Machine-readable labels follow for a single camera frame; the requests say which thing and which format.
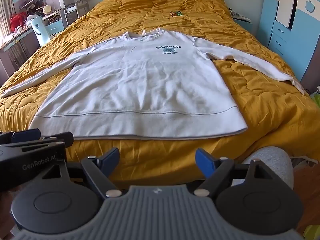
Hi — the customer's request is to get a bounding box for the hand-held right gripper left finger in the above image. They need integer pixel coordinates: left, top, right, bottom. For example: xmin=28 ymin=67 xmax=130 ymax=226
xmin=37 ymin=147 xmax=123 ymax=198

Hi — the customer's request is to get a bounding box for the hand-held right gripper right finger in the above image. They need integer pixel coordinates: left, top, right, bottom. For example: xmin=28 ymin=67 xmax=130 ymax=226
xmin=194 ymin=148 xmax=275 ymax=197

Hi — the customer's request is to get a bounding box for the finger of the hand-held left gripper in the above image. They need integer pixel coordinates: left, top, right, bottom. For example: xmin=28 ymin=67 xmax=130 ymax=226
xmin=41 ymin=131 xmax=74 ymax=147
xmin=0 ymin=129 xmax=42 ymax=144

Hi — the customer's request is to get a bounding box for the white printed sweatshirt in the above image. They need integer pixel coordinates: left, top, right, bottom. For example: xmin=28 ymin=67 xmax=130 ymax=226
xmin=0 ymin=29 xmax=305 ymax=140

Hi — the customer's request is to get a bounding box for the person's grey trousered leg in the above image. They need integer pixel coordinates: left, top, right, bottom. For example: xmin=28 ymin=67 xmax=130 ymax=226
xmin=240 ymin=147 xmax=294 ymax=188

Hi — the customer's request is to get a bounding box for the yellow quilted blanket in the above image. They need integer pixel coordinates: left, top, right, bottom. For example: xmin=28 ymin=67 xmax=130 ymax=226
xmin=0 ymin=0 xmax=320 ymax=183

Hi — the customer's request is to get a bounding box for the wooden desk with blue drawer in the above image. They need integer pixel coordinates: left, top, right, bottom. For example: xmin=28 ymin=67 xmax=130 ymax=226
xmin=0 ymin=19 xmax=64 ymax=65

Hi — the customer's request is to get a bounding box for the light blue chair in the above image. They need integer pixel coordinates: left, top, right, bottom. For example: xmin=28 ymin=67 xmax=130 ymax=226
xmin=30 ymin=15 xmax=52 ymax=47

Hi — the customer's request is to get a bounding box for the red bag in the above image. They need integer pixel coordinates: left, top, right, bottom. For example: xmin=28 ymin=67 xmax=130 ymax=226
xmin=9 ymin=14 xmax=27 ymax=32

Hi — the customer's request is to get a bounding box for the striped window curtain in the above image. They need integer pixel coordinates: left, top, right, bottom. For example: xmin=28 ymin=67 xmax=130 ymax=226
xmin=0 ymin=0 xmax=15 ymax=42

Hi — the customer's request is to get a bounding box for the grey metal rack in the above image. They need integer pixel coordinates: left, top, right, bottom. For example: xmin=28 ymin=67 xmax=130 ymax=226
xmin=64 ymin=1 xmax=88 ymax=27

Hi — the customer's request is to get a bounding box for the green plastic bag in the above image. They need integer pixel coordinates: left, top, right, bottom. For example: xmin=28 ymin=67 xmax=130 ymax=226
xmin=304 ymin=224 xmax=320 ymax=240

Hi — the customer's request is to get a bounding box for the blue wardrobe with drawers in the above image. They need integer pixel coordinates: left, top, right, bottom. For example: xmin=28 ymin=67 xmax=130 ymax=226
xmin=257 ymin=0 xmax=320 ymax=90

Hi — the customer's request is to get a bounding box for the white nightstand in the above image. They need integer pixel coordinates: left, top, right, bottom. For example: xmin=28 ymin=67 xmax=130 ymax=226
xmin=229 ymin=15 xmax=254 ymax=34

